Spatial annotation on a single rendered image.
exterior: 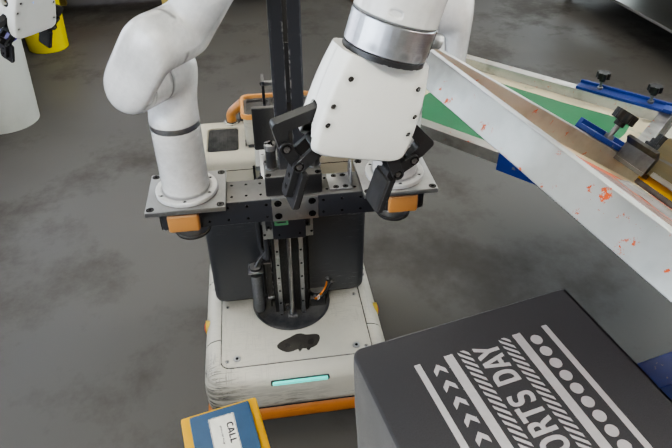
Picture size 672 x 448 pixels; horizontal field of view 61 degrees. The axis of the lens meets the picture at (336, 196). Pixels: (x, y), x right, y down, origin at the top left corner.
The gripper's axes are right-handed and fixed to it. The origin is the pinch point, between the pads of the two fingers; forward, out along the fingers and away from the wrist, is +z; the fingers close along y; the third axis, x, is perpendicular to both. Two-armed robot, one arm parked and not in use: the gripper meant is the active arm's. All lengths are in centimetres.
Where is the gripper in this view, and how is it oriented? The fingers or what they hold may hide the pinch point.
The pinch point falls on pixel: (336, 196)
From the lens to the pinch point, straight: 57.4
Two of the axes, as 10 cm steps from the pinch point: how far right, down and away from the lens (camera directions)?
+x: 3.4, 5.5, -7.6
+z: -2.7, 8.4, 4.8
